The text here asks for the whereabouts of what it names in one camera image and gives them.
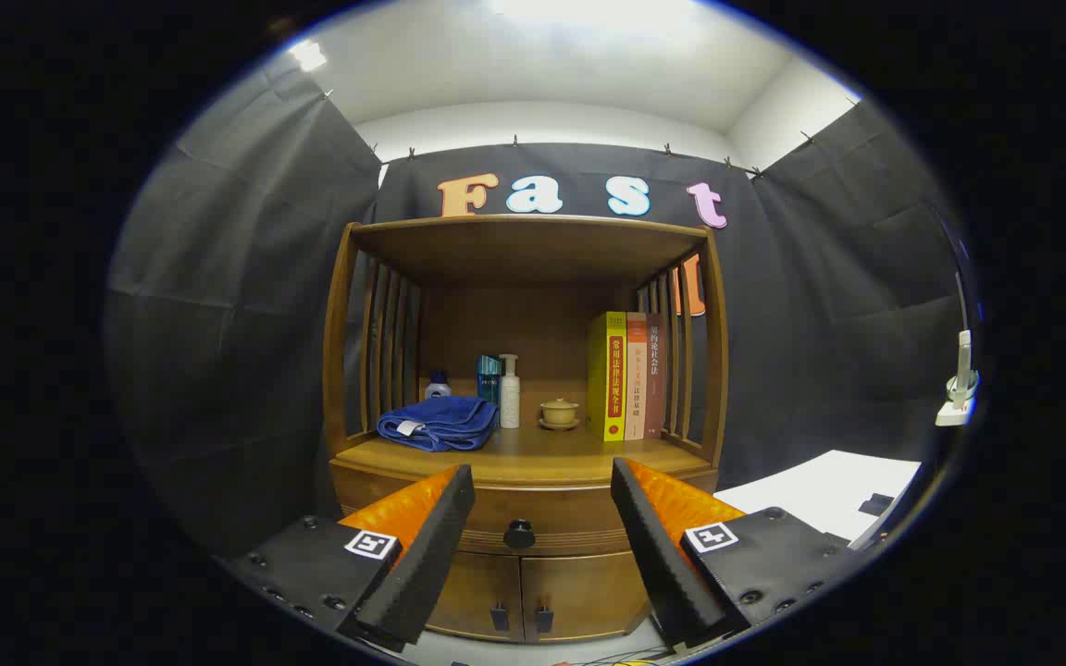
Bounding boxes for yellow book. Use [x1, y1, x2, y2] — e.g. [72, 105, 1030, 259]
[587, 312, 628, 442]

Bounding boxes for white desk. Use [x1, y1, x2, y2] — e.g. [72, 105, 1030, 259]
[713, 450, 923, 547]

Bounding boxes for floor cables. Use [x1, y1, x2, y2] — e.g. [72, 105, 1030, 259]
[553, 650, 673, 666]

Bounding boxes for orange and white book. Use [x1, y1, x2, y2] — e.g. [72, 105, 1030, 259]
[625, 312, 649, 441]

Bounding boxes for wooden cabinet door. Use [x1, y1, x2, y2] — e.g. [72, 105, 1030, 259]
[427, 552, 526, 644]
[521, 552, 650, 642]

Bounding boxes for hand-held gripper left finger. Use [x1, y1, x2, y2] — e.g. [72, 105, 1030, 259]
[223, 464, 477, 654]

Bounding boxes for wooden cabinet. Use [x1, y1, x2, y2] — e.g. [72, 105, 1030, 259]
[322, 215, 730, 646]

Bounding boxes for dark red book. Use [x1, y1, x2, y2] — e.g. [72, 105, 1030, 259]
[646, 313, 669, 438]

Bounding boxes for white stand device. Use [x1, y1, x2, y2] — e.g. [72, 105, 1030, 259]
[936, 330, 980, 427]

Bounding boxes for white pump bottle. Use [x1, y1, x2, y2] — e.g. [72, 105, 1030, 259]
[499, 353, 522, 429]

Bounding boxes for blue folded towel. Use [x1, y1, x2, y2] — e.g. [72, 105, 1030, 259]
[377, 396, 500, 453]

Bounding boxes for wooden drawer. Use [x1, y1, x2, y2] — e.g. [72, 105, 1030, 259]
[331, 467, 719, 557]

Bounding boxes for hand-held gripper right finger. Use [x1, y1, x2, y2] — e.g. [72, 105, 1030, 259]
[611, 457, 853, 648]

